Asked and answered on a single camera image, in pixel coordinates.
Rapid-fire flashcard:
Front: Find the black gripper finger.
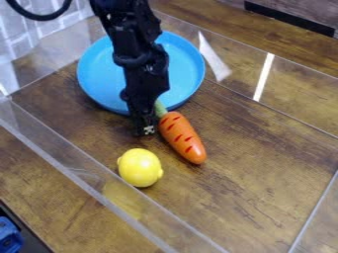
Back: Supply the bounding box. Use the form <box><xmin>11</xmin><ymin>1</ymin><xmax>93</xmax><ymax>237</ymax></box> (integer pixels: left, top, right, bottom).
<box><xmin>126</xmin><ymin>97</ymin><xmax>156</xmax><ymax>136</ymax></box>

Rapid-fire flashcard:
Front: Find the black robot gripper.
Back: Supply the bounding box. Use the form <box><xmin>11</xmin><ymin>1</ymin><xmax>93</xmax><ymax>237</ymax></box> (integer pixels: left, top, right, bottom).
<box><xmin>89</xmin><ymin>0</ymin><xmax>169</xmax><ymax>99</ymax></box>

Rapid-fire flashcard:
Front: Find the orange toy carrot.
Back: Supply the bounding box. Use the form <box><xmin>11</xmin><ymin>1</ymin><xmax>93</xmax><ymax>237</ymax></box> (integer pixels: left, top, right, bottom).
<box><xmin>154</xmin><ymin>101</ymin><xmax>206</xmax><ymax>164</ymax></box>

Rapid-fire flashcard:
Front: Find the blue plastic plate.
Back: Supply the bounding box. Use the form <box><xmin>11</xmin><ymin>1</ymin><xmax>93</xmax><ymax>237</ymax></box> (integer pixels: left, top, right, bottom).
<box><xmin>76</xmin><ymin>31</ymin><xmax>205</xmax><ymax>116</ymax></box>

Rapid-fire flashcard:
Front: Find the yellow toy lemon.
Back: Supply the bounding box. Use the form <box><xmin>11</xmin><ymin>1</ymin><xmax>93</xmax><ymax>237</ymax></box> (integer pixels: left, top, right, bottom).
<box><xmin>117</xmin><ymin>148</ymin><xmax>164</xmax><ymax>188</ymax></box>

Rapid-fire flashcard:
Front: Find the dark board in background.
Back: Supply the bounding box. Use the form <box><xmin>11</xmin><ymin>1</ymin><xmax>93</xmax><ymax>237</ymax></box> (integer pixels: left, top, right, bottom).
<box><xmin>244</xmin><ymin>0</ymin><xmax>335</xmax><ymax>38</ymax></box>

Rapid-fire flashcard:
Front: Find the blue object at corner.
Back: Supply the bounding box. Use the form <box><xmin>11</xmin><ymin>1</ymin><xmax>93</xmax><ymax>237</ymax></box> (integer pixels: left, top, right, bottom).
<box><xmin>0</xmin><ymin>216</ymin><xmax>23</xmax><ymax>253</ymax></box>

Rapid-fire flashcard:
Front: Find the black cable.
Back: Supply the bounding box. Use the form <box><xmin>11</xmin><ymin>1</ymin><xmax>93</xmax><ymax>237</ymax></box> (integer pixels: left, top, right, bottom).
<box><xmin>3</xmin><ymin>0</ymin><xmax>73</xmax><ymax>22</ymax></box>

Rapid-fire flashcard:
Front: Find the clear acrylic enclosure wall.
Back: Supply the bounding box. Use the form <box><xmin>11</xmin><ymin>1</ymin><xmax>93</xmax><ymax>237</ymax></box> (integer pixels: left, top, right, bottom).
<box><xmin>0</xmin><ymin>0</ymin><xmax>338</xmax><ymax>253</ymax></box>

